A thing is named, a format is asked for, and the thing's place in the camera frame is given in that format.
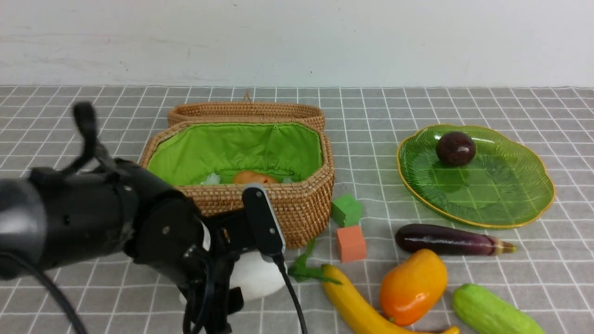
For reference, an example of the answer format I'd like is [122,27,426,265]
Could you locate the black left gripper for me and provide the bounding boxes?
[180,216,258,334]

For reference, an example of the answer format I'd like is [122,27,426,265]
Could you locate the white radish with leaves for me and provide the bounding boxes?
[230,239,342,302]

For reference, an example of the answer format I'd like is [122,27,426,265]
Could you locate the brown potato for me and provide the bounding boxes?
[232,170,279,184]

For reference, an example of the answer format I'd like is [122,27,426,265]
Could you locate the yellow banana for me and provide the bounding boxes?
[321,264,461,334]

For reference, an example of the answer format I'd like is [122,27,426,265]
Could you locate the orange yellow mango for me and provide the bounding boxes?
[379,249,448,327]

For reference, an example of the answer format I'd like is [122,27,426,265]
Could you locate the purple eggplant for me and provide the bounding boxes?
[394,224,517,257]

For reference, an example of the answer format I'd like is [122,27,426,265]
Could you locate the dark purple passion fruit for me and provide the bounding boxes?
[435,131,477,167]

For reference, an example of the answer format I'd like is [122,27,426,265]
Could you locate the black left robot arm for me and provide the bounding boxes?
[1,159,256,334]

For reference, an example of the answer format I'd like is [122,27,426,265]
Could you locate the woven rattan basket green lining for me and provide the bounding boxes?
[139,121,336,250]

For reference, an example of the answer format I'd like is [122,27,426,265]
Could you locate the orange foam cube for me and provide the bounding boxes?
[336,225,367,263]

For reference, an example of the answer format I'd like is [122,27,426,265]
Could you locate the green foam cube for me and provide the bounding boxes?
[331,193,363,228]

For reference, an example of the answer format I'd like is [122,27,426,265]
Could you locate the woven rattan basket lid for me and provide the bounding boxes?
[167,92,325,130]

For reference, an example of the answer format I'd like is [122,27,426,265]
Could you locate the green glass leaf plate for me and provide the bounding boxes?
[395,123,556,230]

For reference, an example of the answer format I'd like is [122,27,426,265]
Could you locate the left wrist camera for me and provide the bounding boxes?
[242,183,286,262]

